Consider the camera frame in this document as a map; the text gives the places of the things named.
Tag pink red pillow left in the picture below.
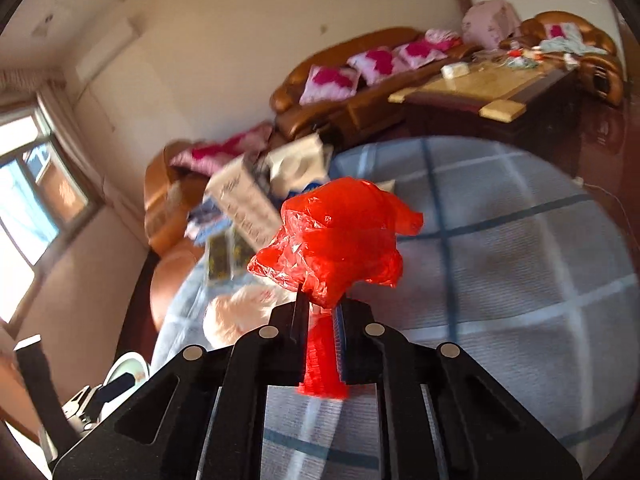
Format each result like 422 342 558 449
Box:
299 65 360 105

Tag patterned paper sheet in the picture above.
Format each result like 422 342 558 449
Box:
206 226 255 283

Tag pink red pillow right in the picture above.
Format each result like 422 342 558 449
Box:
394 39 447 70

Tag orange leather chaise sofa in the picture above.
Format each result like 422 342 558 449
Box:
143 140 208 328

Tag pink cloth covered object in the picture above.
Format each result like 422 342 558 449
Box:
461 0 521 50

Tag pinkish clear plastic bag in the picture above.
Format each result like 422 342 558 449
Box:
203 283 295 349

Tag pink red pillow middle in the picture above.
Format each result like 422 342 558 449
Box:
346 47 410 87

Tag wooden coffee table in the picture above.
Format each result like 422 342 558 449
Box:
388 61 580 145

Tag brown leather armchair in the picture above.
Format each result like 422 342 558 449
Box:
500 11 625 106

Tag window with frame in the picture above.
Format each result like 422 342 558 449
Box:
1 101 101 334

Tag tall white grey carton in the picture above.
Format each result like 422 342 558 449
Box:
205 156 282 252

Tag pink red pillow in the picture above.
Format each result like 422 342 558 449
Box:
299 65 360 105
346 47 410 87
394 39 447 70

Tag red plastic bag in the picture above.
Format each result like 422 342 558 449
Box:
247 177 424 400

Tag white air conditioner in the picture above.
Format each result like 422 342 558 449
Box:
75 20 139 86

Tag pink pillow on chaise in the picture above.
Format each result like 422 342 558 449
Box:
169 122 273 177

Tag brown leather long sofa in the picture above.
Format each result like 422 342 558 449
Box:
270 26 482 148

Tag beige curtain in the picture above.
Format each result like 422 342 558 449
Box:
1 68 148 245

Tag blue plaid tablecloth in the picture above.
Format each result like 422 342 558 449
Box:
151 136 639 479

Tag standing blue milk carton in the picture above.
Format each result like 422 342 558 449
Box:
265 133 333 198

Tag folded blue plaid cloths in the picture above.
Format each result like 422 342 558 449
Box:
184 196 224 246

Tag white tissue box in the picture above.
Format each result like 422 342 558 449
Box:
440 62 470 80

